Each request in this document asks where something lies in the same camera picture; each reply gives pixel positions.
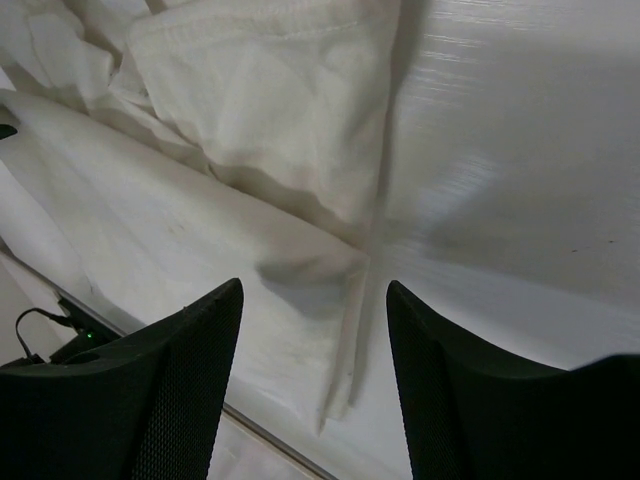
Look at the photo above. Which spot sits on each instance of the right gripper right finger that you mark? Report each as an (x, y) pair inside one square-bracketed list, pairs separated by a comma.
[(472, 410)]

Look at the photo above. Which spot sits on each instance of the cream white t shirt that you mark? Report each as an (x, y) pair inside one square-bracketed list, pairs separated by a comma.
[(164, 147)]

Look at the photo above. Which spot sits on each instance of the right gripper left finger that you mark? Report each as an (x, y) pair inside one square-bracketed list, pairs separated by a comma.
[(115, 400)]

